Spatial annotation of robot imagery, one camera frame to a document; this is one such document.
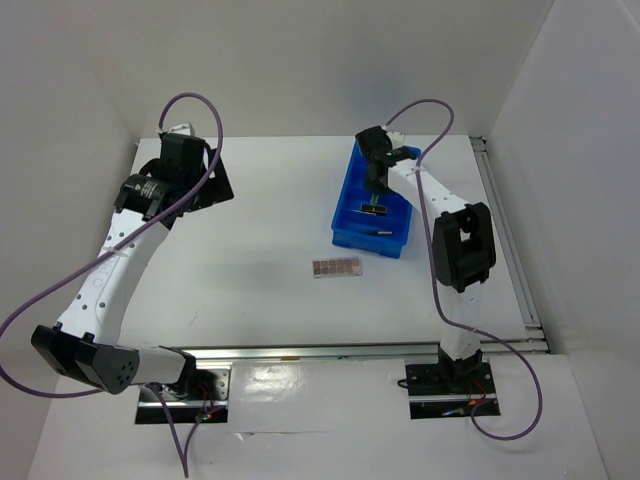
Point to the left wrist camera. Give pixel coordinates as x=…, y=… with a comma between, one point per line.
x=185, y=129

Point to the eyeshadow palette clear case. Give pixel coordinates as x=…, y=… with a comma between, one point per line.
x=337, y=267

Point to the front aluminium rail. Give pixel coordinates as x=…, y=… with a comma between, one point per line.
x=228, y=355

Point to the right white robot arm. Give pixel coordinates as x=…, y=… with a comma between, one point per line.
x=460, y=242

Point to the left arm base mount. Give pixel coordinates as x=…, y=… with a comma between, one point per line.
x=205, y=400

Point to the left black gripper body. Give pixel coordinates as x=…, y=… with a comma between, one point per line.
x=194, y=179

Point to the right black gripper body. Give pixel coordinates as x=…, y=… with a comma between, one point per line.
x=375, y=183

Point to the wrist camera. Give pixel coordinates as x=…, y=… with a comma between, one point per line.
x=396, y=138
x=185, y=129

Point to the aluminium rail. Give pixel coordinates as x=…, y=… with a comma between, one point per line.
x=534, y=329
x=228, y=355

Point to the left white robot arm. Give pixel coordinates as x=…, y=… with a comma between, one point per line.
x=83, y=344

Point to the right side aluminium rail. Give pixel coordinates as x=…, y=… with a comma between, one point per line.
x=534, y=329

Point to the blue plastic organizer bin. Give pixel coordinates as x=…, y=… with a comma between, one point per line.
x=374, y=223

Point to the black gold lipstick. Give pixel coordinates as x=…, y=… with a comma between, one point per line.
x=377, y=210

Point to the dark green mascara tube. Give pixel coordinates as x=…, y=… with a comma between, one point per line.
x=377, y=232

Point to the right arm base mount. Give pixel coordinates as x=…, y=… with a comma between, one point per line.
x=431, y=396

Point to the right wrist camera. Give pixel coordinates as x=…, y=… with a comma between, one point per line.
x=396, y=138

